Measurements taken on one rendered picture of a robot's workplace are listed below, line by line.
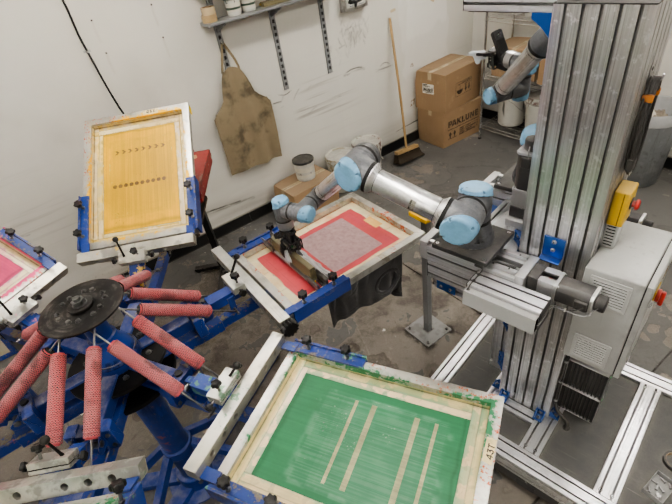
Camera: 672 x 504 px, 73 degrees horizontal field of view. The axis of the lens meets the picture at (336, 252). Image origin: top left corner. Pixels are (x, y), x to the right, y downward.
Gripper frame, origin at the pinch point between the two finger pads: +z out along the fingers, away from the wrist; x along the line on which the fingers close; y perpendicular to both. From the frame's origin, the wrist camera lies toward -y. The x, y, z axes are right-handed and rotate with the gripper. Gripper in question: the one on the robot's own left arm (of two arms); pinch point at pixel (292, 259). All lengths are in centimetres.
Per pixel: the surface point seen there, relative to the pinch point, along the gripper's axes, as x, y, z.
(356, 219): 46.2, -9.6, 5.5
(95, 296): -80, -1, -30
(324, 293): -2.8, 30.3, 0.1
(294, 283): -6.4, 9.4, 5.5
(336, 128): 168, -200, 48
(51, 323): -96, 2, -30
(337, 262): 17.0, 12.0, 5.5
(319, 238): 22.1, -10.6, 5.5
